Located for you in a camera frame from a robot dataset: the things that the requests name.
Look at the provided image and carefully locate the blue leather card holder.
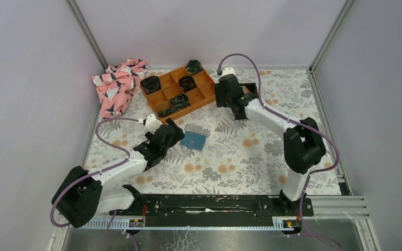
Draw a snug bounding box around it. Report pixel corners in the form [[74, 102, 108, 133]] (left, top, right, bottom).
[[180, 131, 207, 151]]

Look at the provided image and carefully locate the wooden compartment tray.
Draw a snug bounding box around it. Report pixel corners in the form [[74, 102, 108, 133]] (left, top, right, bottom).
[[140, 66, 215, 123]]

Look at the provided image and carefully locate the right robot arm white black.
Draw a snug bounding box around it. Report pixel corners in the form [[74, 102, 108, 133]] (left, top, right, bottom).
[[214, 74, 326, 215]]

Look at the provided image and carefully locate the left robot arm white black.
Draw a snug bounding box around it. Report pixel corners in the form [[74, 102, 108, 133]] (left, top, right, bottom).
[[50, 114, 185, 228]]

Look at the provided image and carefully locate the black card box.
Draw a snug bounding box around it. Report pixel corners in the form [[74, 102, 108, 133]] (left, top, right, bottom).
[[239, 83, 259, 98]]

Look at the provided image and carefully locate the rolled green tie front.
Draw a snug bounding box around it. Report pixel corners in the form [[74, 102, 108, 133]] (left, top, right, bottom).
[[157, 94, 190, 117]]

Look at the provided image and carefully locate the rolled green tie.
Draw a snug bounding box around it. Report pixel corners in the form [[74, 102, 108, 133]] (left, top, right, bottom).
[[157, 94, 190, 117], [185, 60, 204, 76]]

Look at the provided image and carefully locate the rolled dark tie centre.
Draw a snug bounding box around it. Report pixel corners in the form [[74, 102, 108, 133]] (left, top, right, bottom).
[[178, 76, 197, 93]]

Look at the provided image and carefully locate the rolled dark tie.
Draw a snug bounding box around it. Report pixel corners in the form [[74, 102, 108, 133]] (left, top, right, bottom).
[[178, 76, 197, 93], [140, 76, 161, 95]]

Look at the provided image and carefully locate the rolled green tie top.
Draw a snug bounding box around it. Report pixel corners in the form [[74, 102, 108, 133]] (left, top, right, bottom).
[[185, 60, 204, 76]]

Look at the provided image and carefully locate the floral table mat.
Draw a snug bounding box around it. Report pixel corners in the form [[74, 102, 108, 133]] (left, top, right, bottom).
[[84, 69, 341, 195]]

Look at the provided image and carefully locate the rolled dark tie far left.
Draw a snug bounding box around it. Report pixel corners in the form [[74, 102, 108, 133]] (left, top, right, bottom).
[[140, 76, 161, 95]]

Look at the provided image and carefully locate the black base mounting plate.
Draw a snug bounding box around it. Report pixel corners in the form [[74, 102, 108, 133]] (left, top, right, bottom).
[[110, 194, 314, 227]]

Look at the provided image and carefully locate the pink patterned cloth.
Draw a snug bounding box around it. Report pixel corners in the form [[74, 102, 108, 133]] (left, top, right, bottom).
[[92, 59, 147, 119]]

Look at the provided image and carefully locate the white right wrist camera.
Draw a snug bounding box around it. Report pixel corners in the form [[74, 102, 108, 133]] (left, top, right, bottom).
[[217, 66, 236, 77]]

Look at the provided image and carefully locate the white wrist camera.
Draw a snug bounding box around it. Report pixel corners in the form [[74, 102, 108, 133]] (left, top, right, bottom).
[[217, 66, 236, 77], [142, 113, 163, 133]]

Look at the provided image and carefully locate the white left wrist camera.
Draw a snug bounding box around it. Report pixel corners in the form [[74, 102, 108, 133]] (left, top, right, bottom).
[[142, 113, 163, 133]]

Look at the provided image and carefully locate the aluminium front rail frame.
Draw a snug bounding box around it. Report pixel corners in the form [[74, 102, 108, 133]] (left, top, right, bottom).
[[47, 195, 380, 250]]

